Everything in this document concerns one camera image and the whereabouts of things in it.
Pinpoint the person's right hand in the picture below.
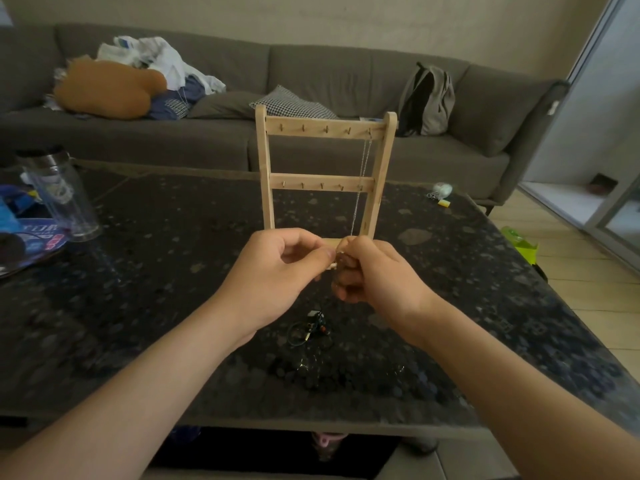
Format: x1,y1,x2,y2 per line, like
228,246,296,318
331,236,443,348

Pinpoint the person's left hand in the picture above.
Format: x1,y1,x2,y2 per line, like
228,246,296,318
212,228,337,345

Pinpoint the black cord necklace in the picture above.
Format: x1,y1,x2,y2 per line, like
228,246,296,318
286,308,335,351

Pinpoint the silver chain necklace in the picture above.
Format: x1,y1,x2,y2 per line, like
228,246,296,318
349,132,375,238

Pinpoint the wooden jewelry stand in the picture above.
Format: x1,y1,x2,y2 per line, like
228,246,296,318
254,104,399,271

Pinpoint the person's left forearm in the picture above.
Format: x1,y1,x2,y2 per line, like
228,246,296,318
0,299,256,480

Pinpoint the person's right forearm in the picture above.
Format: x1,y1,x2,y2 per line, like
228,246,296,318
407,294,640,480

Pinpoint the green bag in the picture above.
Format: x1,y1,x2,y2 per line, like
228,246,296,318
499,225,539,265

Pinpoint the pink item under table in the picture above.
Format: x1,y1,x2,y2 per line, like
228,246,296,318
309,431,349,461

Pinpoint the checkered pillow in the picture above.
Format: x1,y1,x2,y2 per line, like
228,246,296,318
249,84,339,121

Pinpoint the grey flat cushion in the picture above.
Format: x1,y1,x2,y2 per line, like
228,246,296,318
185,91,263,119

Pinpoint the grey backpack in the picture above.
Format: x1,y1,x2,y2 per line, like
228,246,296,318
397,63,456,138

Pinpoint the blue crumpled garment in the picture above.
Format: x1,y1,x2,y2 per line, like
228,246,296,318
149,75,207,121

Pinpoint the clear plastic tumbler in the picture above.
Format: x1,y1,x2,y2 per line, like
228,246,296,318
15,147,103,243

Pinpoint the grey fabric sofa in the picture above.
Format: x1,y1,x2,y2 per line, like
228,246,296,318
0,22,571,203

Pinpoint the blue printed packet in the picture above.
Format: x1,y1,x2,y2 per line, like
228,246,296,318
0,184,71,278

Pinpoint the dark shoe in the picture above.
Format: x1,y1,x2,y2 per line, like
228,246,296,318
587,173,619,195

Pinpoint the white crumpled garment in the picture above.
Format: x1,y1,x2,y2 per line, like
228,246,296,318
95,35,227,95

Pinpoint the brown plush toy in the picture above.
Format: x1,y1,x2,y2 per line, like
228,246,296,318
53,55,169,121

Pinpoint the blue plastic bottle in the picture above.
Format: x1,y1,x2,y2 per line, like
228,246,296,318
0,199,23,233

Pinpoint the sliding glass door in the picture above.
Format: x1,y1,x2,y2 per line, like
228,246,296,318
519,0,640,273

